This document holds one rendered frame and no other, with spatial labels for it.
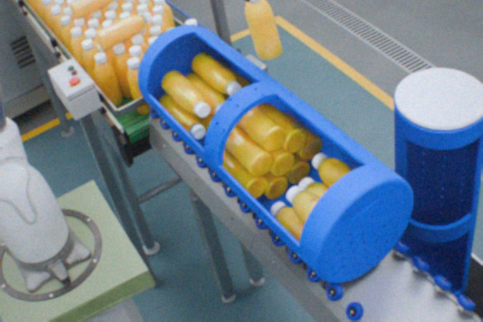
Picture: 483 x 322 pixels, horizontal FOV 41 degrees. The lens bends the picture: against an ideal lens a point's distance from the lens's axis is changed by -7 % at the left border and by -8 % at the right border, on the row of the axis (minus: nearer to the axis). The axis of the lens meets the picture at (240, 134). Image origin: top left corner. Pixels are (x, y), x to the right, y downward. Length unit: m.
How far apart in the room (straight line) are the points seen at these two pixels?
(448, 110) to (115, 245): 0.96
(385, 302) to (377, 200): 0.27
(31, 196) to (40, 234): 0.10
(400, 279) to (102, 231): 0.73
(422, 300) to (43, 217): 0.88
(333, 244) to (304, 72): 2.47
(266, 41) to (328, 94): 1.94
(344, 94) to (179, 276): 1.37
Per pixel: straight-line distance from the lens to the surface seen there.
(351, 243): 1.48
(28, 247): 1.56
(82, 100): 2.15
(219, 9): 2.57
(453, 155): 2.27
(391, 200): 1.49
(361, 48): 3.99
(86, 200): 1.77
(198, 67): 2.00
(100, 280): 1.59
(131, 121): 2.25
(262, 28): 1.71
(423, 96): 1.95
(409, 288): 1.61
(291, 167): 1.74
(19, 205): 1.49
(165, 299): 2.86
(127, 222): 2.61
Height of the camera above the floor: 2.24
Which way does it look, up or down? 40 degrees down
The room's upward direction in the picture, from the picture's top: 12 degrees counter-clockwise
